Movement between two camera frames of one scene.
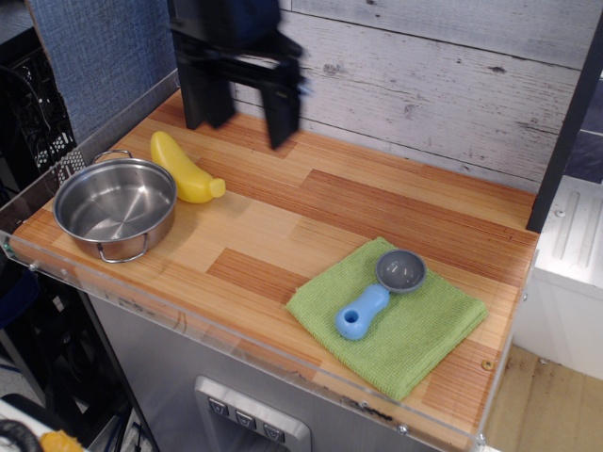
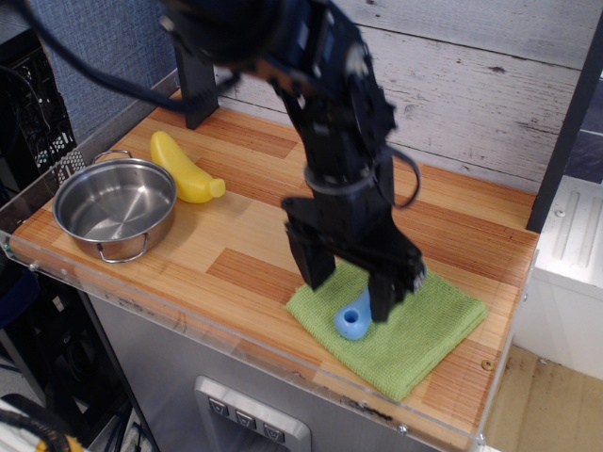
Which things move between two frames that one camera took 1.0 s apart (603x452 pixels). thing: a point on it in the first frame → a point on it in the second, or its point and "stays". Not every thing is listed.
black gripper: [248, 35] → [359, 225]
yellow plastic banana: [191, 185] stays
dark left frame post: [194, 76] stays
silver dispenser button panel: [227, 419] stays
